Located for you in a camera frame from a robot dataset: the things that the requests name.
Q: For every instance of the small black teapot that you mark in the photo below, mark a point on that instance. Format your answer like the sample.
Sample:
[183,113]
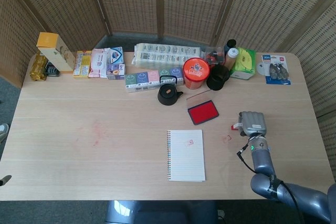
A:
[167,95]

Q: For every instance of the blue blister card pack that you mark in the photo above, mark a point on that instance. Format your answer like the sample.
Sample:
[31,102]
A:
[277,70]

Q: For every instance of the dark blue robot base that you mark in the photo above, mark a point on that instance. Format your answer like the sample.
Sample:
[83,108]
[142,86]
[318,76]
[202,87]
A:
[157,213]

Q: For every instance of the blue and white soap box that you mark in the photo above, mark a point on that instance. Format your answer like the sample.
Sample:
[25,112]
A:
[115,54]

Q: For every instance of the multicolour tissue pack row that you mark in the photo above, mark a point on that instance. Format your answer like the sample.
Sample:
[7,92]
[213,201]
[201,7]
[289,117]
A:
[141,79]

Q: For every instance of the black mesh pen cup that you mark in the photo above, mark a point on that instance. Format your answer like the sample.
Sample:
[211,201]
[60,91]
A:
[218,80]

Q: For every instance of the tall cream orange carton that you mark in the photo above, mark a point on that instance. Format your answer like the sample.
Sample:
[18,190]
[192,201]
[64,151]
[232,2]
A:
[56,53]

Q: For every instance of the red ink pad clear lid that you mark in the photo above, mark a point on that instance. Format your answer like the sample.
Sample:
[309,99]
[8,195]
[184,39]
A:
[203,112]

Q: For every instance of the brown bottle white cap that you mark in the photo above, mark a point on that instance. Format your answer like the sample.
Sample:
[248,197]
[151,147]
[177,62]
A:
[231,56]

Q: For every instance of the gold foil package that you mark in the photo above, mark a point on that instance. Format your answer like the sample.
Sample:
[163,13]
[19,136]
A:
[38,68]

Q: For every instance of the yellow flat box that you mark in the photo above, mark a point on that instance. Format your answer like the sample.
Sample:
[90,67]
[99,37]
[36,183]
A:
[82,65]

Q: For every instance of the grey shoe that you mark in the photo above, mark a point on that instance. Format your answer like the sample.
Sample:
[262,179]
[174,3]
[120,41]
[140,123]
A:
[3,132]

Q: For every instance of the white spiral notepad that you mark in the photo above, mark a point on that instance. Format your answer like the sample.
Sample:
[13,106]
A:
[186,161]

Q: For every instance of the long plastic wrapped paper pack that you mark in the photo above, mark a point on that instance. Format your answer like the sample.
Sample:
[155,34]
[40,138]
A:
[162,53]

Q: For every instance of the pink wet wipes pack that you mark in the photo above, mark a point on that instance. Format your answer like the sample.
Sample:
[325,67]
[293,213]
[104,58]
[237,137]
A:
[98,62]

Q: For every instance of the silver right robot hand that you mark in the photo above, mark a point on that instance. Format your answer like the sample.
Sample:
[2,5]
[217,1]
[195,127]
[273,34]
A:
[253,123]

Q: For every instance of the purple box peach print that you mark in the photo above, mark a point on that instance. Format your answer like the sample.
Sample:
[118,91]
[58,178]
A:
[115,72]

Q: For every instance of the orange lidded tub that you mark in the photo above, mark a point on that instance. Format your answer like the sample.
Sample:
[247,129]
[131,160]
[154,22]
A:
[196,69]

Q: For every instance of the clear plastic box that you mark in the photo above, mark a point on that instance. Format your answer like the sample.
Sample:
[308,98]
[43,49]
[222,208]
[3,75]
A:
[214,56]

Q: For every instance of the dark left robot hand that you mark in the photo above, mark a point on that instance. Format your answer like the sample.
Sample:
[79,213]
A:
[4,180]

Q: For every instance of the green tissue box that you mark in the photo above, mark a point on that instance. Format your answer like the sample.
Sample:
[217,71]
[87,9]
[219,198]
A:
[245,61]

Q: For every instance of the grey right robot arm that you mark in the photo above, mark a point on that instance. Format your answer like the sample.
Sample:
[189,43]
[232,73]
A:
[262,161]

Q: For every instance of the dark bottle black cap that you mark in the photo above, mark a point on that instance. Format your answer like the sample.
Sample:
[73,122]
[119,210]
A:
[231,43]

